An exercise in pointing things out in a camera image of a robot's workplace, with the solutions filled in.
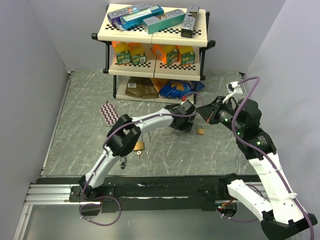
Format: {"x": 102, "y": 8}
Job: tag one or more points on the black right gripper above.
{"x": 205, "y": 110}

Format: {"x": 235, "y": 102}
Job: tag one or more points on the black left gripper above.
{"x": 188, "y": 126}

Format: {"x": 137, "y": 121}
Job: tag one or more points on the large brass padlock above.
{"x": 140, "y": 144}

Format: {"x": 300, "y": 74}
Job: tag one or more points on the key with panda keychain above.
{"x": 123, "y": 163}

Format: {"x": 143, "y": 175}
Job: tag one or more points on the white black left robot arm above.
{"x": 123, "y": 136}

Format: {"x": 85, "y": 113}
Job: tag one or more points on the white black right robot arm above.
{"x": 280, "y": 214}

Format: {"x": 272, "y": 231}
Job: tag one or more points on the medium brass padlock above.
{"x": 200, "y": 130}

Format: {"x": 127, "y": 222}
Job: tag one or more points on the blue chips bag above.
{"x": 176, "y": 89}

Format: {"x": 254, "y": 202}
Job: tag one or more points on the orange snack bag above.
{"x": 159, "y": 83}

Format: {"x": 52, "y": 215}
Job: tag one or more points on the brown snack bag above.
{"x": 141, "y": 87}

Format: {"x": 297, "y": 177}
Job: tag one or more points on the orange green box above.
{"x": 168, "y": 54}
{"x": 122, "y": 52}
{"x": 138, "y": 55}
{"x": 187, "y": 55}

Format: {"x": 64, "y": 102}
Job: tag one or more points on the purple striped sponge pad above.
{"x": 109, "y": 113}

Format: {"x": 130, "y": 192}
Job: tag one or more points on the silver RIO box right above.
{"x": 189, "y": 22}

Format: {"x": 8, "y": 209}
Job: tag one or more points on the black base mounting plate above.
{"x": 147, "y": 193}

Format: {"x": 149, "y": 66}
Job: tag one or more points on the teal RIO box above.
{"x": 168, "y": 19}

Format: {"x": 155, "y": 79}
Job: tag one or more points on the blue toothpaste box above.
{"x": 136, "y": 18}

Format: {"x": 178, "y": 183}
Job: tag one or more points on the purple RIO box left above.
{"x": 114, "y": 16}

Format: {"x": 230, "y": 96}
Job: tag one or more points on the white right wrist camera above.
{"x": 234, "y": 91}

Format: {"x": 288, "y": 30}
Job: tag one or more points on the aluminium rail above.
{"x": 49, "y": 194}

